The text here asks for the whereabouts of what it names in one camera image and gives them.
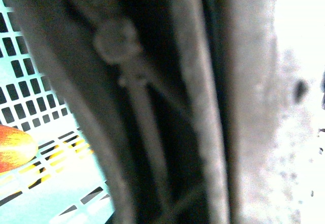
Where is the light blue plastic basket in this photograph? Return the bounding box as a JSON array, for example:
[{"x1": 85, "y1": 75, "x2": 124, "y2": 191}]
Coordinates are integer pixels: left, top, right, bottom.
[{"x1": 1, "y1": 0, "x2": 114, "y2": 223}]

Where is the brown basket handle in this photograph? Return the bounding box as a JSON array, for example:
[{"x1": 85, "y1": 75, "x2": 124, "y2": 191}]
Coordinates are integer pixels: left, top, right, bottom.
[{"x1": 9, "y1": 0, "x2": 312, "y2": 223}]

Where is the red mango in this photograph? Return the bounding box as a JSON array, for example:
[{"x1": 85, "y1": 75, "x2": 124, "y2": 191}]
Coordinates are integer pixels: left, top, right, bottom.
[{"x1": 1, "y1": 125, "x2": 38, "y2": 173}]

